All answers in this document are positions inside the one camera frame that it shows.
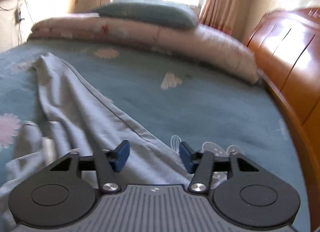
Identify wooden headboard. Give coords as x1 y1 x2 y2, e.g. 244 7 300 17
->
244 7 320 232

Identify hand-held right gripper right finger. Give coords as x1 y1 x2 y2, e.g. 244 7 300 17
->
179 141 261 194

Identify grey sweatpants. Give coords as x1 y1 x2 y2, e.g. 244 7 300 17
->
0 52 198 232

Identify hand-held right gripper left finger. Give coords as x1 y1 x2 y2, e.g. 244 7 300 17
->
49 140 130 194

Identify pink floral folded quilt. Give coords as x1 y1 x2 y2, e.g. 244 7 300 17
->
26 14 260 85

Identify teal pillow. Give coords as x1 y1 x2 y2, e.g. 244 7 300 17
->
91 0 200 29

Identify teal floral bed sheet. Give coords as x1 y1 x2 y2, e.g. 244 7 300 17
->
0 40 310 232

